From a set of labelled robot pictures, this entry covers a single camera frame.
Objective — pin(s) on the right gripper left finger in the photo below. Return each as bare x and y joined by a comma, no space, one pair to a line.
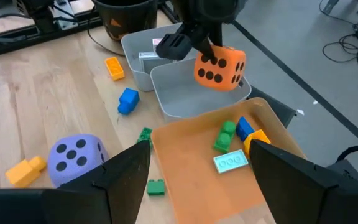
73,205

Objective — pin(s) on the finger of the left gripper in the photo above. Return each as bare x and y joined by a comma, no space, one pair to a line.
176,46
207,40

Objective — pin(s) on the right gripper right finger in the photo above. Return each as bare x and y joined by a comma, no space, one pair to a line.
306,199

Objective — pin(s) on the red playing card deck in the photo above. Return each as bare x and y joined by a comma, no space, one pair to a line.
156,43

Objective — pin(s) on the silver playing card deck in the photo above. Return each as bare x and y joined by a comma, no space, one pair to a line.
149,62

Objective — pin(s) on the orange foam die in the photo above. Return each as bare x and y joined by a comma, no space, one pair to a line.
208,83

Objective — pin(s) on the yellow toy block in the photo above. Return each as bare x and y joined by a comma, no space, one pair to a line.
255,137
23,174

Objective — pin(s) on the mint toy brick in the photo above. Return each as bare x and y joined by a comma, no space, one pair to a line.
230,161

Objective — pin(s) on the small blue toy block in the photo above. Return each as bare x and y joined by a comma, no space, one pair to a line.
244,129

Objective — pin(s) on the green two-stud toy block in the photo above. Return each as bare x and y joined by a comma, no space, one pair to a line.
224,140

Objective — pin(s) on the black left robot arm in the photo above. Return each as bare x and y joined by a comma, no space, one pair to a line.
39,15

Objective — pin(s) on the purple foam die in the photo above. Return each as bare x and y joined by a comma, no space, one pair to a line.
70,172

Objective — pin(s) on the grey plastic bin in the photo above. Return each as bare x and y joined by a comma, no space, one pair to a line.
179,93
135,46

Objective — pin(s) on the black jack-o-lantern bucket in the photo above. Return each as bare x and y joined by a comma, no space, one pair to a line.
126,18

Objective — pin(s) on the orange flat toy brick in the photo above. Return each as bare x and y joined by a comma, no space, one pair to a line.
114,68

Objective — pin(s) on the blue stepped toy block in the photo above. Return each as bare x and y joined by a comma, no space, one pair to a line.
128,99

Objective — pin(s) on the small dark green brick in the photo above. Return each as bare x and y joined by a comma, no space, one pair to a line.
155,188
145,135

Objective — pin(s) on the orange plastic bin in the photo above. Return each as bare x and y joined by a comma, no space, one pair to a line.
191,161

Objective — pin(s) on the black aluminium table frame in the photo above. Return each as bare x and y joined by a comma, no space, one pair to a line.
26,37

